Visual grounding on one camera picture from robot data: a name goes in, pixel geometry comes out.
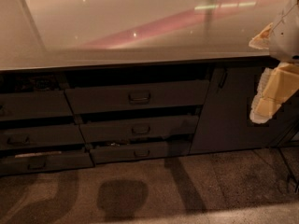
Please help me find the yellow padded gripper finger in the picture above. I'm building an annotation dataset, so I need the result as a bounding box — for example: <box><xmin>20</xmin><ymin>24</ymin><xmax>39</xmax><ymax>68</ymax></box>
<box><xmin>249</xmin><ymin>23</ymin><xmax>273</xmax><ymax>49</ymax></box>
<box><xmin>249</xmin><ymin>63</ymin><xmax>299</xmax><ymax>124</ymax></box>

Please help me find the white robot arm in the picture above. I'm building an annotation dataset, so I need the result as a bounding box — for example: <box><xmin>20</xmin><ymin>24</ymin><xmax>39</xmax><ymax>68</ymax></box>
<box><xmin>249</xmin><ymin>0</ymin><xmax>299</xmax><ymax>124</ymax></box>

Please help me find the dark cabinet door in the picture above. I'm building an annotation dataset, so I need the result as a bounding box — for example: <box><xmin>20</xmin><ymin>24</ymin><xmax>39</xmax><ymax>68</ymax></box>
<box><xmin>191</xmin><ymin>67</ymin><xmax>299</xmax><ymax>154</ymax></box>

